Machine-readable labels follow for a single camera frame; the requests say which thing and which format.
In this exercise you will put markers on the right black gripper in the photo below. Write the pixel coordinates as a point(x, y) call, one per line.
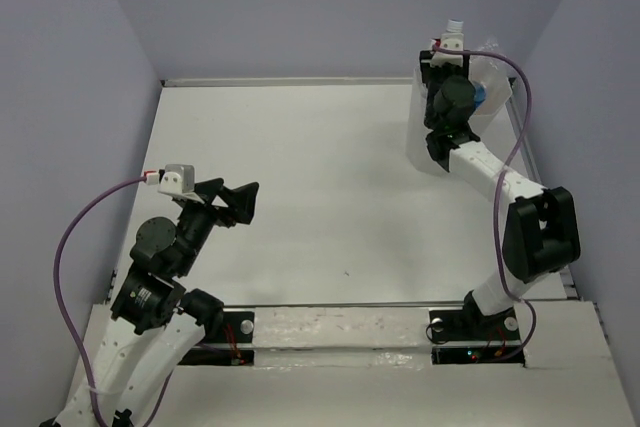
point(429, 71)

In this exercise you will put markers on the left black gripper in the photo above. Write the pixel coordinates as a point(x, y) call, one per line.
point(242, 200)

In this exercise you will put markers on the clear plastic bag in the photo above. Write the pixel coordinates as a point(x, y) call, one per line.
point(454, 27)

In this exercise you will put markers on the blue label water bottle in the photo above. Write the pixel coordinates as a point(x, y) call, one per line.
point(480, 94)

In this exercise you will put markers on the clear bottle blue-white cap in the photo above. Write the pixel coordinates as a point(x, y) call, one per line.
point(491, 44)

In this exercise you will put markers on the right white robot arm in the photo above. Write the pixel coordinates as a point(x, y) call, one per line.
point(535, 228)

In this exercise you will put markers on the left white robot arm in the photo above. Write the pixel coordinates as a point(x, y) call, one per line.
point(154, 321)

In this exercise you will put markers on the white octagonal plastic bin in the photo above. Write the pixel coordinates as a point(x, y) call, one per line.
point(498, 93)

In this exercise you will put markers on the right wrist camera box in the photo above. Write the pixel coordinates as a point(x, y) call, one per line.
point(446, 49)

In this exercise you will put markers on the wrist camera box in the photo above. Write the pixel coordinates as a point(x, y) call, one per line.
point(177, 181)
point(446, 49)

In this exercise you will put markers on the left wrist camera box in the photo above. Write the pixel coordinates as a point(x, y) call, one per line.
point(177, 181)

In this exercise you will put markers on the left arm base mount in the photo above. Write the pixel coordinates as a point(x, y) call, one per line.
point(235, 334)

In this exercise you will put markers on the metal rail front edge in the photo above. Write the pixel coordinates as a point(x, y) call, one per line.
point(428, 304)

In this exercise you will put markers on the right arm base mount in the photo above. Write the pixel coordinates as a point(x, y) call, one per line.
point(456, 342)

